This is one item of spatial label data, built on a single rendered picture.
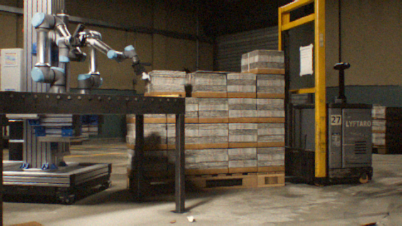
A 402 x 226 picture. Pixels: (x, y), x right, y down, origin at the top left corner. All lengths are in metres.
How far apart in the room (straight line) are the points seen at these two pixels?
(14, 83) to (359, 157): 3.26
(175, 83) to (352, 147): 1.84
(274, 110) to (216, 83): 0.64
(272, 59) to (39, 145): 2.23
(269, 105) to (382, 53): 6.27
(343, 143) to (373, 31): 6.15
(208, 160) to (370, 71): 6.84
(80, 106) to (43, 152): 1.31
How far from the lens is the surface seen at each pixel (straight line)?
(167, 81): 3.93
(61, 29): 3.69
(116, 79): 11.44
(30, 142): 3.99
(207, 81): 4.04
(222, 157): 4.09
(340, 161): 4.54
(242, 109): 4.16
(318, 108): 4.33
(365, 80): 10.44
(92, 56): 4.27
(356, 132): 4.63
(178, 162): 3.13
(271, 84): 4.29
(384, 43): 10.32
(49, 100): 2.61
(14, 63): 4.03
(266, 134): 4.26
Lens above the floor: 0.67
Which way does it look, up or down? level
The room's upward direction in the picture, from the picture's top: straight up
